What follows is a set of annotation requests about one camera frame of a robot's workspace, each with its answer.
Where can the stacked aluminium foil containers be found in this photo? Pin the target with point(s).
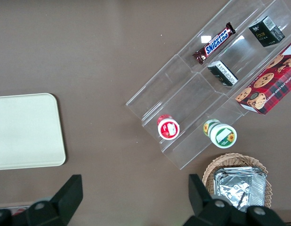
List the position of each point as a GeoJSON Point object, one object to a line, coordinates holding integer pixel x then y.
{"type": "Point", "coordinates": [237, 186]}

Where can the cream rectangular serving tray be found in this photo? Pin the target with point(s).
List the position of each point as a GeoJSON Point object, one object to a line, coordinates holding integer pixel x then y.
{"type": "Point", "coordinates": [25, 131]}

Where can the light wicker basket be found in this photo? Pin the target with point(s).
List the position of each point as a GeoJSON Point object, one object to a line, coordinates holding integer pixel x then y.
{"type": "Point", "coordinates": [232, 161]}

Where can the green lid sunflower jar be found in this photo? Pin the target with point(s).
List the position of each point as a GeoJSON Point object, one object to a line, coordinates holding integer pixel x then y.
{"type": "Point", "coordinates": [222, 135]}

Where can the Snickers chocolate bar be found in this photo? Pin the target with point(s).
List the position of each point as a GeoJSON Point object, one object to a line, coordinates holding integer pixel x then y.
{"type": "Point", "coordinates": [215, 44]}

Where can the red lid strawberry jar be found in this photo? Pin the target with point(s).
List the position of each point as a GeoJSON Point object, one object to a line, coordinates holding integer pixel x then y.
{"type": "Point", "coordinates": [168, 128]}

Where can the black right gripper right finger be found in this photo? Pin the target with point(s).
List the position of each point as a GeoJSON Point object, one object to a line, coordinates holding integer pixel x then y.
{"type": "Point", "coordinates": [202, 202]}

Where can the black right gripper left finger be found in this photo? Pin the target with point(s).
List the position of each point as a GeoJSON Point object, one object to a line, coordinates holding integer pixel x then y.
{"type": "Point", "coordinates": [65, 197]}

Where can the clear acrylic stepped display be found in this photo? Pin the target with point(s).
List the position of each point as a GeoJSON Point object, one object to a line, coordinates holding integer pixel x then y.
{"type": "Point", "coordinates": [183, 94]}

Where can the red tartan cookie box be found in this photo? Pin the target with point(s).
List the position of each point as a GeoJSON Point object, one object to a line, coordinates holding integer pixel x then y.
{"type": "Point", "coordinates": [268, 89]}

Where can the small black carton box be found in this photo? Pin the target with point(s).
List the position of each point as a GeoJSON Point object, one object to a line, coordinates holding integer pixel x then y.
{"type": "Point", "coordinates": [222, 73]}
{"type": "Point", "coordinates": [266, 33]}

